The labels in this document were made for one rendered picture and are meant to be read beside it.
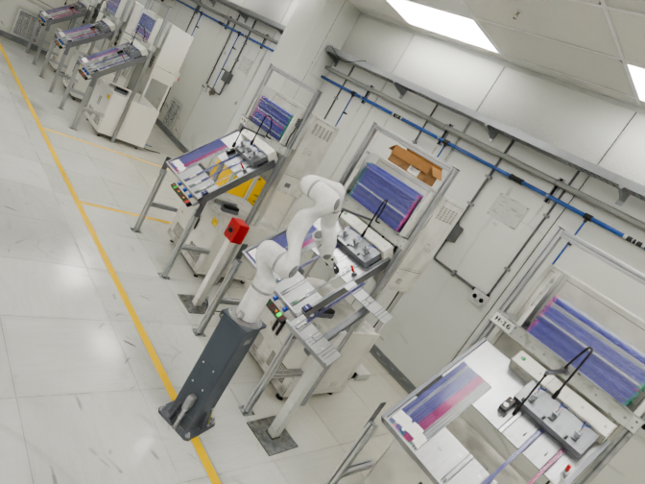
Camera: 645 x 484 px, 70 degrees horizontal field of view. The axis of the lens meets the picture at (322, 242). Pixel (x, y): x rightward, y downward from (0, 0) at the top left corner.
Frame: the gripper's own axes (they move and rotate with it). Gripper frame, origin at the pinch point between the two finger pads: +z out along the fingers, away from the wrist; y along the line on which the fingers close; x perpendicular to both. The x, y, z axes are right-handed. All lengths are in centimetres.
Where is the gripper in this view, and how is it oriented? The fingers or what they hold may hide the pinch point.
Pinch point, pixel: (332, 267)
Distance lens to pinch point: 278.1
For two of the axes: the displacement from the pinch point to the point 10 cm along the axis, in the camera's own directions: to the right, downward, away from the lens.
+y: -5.7, -5.2, 6.3
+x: -7.8, 5.8, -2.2
